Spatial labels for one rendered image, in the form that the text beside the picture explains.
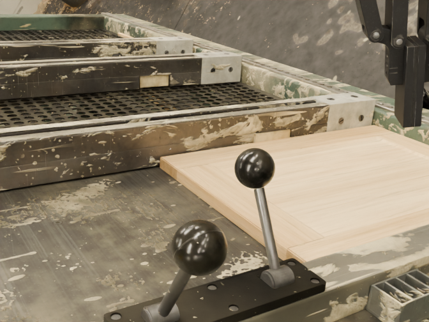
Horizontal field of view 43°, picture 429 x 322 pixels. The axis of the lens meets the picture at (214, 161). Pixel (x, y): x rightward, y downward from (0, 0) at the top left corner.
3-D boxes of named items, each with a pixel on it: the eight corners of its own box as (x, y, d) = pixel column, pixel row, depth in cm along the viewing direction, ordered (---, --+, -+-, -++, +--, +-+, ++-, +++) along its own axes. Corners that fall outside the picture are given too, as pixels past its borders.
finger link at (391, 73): (406, 23, 43) (367, 27, 43) (403, 84, 45) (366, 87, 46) (401, 18, 44) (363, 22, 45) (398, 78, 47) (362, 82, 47)
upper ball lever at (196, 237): (186, 337, 45) (245, 249, 36) (144, 351, 43) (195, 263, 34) (168, 296, 47) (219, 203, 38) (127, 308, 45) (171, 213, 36)
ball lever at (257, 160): (308, 287, 50) (278, 142, 51) (276, 298, 48) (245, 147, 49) (283, 285, 53) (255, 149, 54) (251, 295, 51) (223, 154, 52)
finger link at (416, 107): (406, 36, 46) (415, 35, 46) (402, 114, 49) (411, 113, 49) (417, 46, 43) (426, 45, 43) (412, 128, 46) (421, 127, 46)
